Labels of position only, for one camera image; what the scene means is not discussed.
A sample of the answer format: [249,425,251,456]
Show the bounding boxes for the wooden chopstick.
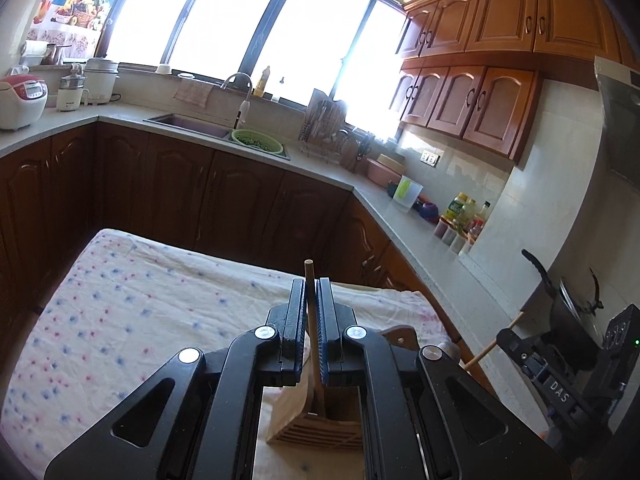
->
[461,311,525,372]
[304,259,328,420]

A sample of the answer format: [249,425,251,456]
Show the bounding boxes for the clear pitcher with green lid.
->
[392,176,425,213]

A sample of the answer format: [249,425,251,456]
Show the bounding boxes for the large white rice cooker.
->
[82,57,121,106]

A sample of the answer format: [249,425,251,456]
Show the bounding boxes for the pink basin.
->
[366,154,405,190]

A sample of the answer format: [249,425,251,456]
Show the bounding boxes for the chrome kitchen faucet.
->
[221,72,254,128]

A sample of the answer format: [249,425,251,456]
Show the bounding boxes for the checked dish cloth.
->
[174,79,213,108]

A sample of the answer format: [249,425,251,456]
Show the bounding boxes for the wire dish rack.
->
[299,87,351,163]

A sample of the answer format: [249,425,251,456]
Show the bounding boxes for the fruit wall poster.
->
[27,0,138,58]

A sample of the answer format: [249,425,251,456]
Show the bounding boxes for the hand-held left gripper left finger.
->
[44,277,307,480]

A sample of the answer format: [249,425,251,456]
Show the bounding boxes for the wooden upper cabinets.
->
[395,0,626,166]

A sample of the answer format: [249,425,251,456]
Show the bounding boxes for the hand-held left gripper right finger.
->
[316,277,573,480]

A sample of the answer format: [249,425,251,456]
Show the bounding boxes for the kitchen sink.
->
[144,112,292,162]

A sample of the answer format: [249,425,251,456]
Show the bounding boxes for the kitchen window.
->
[102,0,408,143]

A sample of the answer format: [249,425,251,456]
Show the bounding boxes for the steel range hood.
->
[594,55,640,191]

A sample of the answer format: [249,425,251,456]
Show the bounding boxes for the wooden knife block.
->
[340,132,375,173]

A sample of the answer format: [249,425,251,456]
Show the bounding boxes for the wooden utensil holder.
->
[266,325,421,452]

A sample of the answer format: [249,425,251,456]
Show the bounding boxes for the dark wooden lower cabinets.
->
[0,122,496,396]

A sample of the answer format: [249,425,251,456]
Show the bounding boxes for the floral dotted tablecloth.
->
[0,228,451,480]

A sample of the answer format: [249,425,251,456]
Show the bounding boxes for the green colander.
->
[230,129,284,153]

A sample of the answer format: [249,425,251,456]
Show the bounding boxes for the green label oil bottle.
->
[445,194,468,223]

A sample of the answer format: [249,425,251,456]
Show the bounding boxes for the black wok with lid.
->
[521,249,606,371]

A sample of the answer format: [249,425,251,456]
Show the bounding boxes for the yellow dish soap bottle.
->
[252,66,272,98]

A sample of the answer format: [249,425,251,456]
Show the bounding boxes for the row of spice jars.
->
[434,219,476,256]

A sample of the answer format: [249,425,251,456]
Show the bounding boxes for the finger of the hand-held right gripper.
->
[496,329,543,366]

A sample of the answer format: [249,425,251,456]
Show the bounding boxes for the red and white rice cooker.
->
[0,75,49,132]

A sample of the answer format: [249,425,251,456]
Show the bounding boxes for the small white food steamer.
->
[56,65,91,112]

